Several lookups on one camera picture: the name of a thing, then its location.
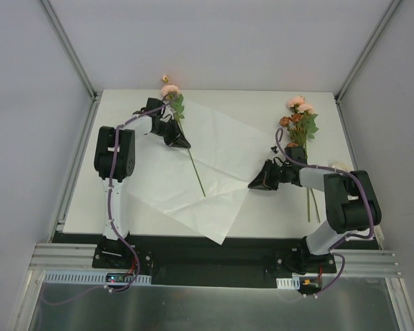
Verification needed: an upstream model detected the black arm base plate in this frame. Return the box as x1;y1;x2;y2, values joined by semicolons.
53;233;378;289

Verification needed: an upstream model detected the orange brown flower bunch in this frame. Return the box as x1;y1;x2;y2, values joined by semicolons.
279;111;321;223

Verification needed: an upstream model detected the translucent white wrapping paper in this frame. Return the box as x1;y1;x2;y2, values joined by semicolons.
127;101;272;244

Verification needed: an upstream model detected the pink rose stem with leaves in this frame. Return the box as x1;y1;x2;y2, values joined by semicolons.
159;74;207;198

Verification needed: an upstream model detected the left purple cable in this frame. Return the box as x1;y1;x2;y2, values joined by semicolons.
41;92;180;306

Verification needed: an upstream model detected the aluminium front rail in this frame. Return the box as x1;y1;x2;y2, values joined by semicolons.
29;241;403;278

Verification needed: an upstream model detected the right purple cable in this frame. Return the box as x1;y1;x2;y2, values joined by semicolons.
275;128;375;301

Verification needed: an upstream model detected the left white cable duct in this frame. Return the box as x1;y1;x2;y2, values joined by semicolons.
44;270;152;286

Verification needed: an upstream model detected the cream printed ribbon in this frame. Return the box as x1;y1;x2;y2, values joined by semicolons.
329;162;384;249

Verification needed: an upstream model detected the aluminium frame post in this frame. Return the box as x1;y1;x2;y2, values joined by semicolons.
335;0;404;104
38;0;99;101

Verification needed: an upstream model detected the purple cable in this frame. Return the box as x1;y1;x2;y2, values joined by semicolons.
275;128;375;301
41;92;180;306

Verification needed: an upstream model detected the right aluminium frame post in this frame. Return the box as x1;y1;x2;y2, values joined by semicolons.
335;0;404;104

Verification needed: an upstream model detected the white cable duct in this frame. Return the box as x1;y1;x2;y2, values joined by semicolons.
276;277;300;290
44;270;152;286

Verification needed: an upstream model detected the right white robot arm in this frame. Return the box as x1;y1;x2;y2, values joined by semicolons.
248;147;382;274

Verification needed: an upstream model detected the right white cable duct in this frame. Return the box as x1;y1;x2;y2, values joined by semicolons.
276;277;300;290

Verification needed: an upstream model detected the left aluminium frame post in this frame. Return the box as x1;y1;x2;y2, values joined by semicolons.
38;0;99;101

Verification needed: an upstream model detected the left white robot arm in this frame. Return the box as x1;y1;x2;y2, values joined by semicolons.
92;92;191;268

